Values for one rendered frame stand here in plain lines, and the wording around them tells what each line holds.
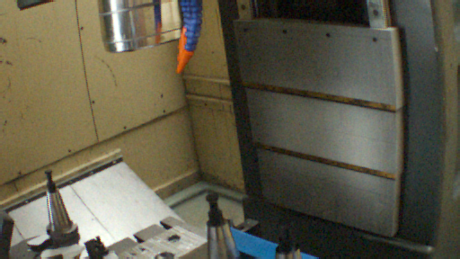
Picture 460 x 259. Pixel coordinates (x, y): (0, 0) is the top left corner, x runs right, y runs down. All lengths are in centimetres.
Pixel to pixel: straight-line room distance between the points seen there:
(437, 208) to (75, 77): 138
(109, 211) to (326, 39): 108
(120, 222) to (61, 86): 55
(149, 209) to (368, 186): 95
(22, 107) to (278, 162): 96
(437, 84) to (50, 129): 139
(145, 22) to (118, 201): 121
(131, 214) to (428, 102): 120
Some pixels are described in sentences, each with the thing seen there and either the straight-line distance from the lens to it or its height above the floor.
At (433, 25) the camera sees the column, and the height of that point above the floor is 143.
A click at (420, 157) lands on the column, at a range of 116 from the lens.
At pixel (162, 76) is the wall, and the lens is 216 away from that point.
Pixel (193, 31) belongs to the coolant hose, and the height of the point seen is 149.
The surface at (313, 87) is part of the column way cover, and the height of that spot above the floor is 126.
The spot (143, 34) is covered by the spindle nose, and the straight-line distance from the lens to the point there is 80.
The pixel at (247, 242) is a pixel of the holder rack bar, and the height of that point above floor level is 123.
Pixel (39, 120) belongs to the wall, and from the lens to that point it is 189.
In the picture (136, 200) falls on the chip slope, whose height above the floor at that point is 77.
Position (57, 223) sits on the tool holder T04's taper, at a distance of 83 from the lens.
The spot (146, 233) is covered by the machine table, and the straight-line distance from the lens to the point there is 143.
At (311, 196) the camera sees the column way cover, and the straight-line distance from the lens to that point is 136.
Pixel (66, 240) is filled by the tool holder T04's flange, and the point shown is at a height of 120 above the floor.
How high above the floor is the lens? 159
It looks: 19 degrees down
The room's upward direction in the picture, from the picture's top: 8 degrees counter-clockwise
